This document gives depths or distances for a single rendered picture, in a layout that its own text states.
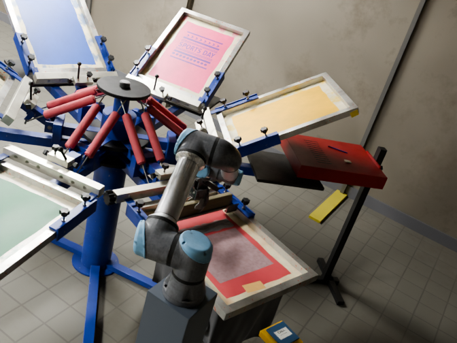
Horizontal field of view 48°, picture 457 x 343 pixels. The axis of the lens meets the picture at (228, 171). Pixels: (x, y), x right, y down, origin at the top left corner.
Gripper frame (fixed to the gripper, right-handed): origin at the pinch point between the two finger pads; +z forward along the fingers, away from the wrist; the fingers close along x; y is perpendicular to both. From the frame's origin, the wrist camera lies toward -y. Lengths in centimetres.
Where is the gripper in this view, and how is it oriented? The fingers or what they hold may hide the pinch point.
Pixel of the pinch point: (198, 207)
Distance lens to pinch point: 257.4
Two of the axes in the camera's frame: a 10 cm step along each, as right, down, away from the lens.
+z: -2.5, 8.5, 4.6
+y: -7.5, 1.4, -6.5
